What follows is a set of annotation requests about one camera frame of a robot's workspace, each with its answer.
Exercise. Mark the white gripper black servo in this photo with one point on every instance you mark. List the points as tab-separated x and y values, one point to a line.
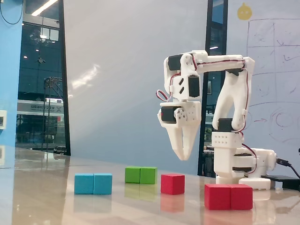
192	115

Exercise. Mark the small red cube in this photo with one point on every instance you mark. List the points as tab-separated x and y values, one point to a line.
172	185

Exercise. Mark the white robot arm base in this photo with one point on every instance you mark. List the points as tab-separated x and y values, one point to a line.
264	159

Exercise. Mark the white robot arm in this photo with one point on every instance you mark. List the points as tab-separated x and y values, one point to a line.
229	93

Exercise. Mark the long green block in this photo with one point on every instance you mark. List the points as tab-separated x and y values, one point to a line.
140	175

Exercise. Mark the long red block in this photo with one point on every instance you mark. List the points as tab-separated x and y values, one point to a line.
227	197

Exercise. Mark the long blue block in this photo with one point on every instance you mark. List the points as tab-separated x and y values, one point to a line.
93	184

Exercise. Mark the flat black box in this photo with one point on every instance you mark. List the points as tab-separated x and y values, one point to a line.
288	181

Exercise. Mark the whiteboard with marker drawings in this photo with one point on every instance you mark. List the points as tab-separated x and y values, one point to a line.
281	70

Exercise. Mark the yellow round sticker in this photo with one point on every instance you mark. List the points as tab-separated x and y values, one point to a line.
245	12

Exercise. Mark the black window frame post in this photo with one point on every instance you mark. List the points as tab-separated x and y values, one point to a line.
225	28
65	93
208	35

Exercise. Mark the white wall device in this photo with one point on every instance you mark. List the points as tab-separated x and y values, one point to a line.
2	119

